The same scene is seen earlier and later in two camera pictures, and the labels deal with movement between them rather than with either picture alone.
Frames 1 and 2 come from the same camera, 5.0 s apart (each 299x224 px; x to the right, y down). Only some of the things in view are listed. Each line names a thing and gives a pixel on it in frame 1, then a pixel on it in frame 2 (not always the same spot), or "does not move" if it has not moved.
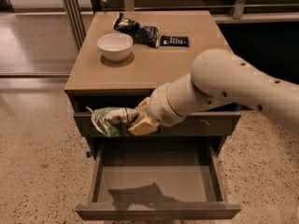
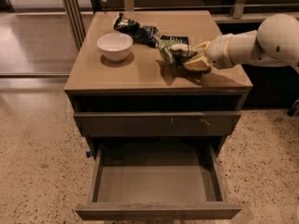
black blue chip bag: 147,35 does not move
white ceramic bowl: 115,47 does not move
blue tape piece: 89,154 does not move
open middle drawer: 159,181 does not move
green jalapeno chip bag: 113,121 -> 177,51
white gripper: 159,106 -> 218,50
